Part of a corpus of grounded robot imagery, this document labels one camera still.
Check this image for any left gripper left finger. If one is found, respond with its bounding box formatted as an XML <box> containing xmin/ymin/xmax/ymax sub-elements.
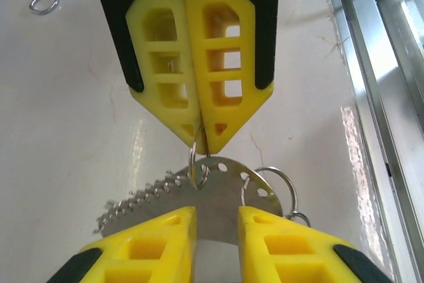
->
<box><xmin>49</xmin><ymin>205</ymin><xmax>197</xmax><ymax>283</ymax></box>

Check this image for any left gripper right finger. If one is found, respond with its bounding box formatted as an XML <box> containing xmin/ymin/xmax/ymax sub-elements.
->
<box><xmin>237</xmin><ymin>205</ymin><xmax>396</xmax><ymax>283</ymax></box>

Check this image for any metal keyring holder with rings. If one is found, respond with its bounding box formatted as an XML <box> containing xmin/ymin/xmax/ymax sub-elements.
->
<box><xmin>95</xmin><ymin>123</ymin><xmax>313</xmax><ymax>254</ymax></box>

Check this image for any aluminium mounting rail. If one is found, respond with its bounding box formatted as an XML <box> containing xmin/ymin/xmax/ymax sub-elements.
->
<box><xmin>319</xmin><ymin>0</ymin><xmax>424</xmax><ymax>283</ymax></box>

